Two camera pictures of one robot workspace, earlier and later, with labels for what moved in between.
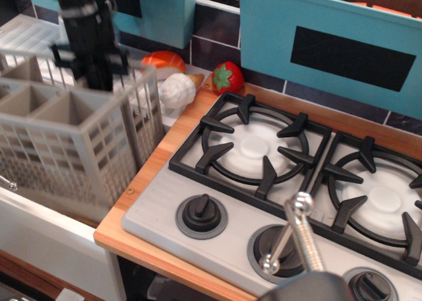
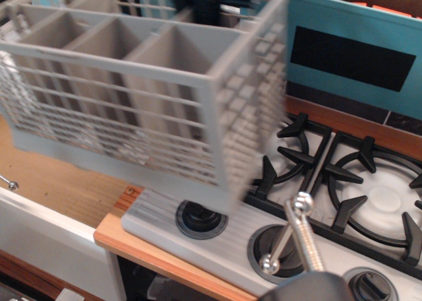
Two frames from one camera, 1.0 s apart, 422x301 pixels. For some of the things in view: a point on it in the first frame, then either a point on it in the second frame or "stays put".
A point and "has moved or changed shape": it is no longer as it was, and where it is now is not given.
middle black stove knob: [264, 241] stays put
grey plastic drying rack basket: [62, 143] has moved or changed shape
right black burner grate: [370, 199] stays put
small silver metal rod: [12, 185] stays put
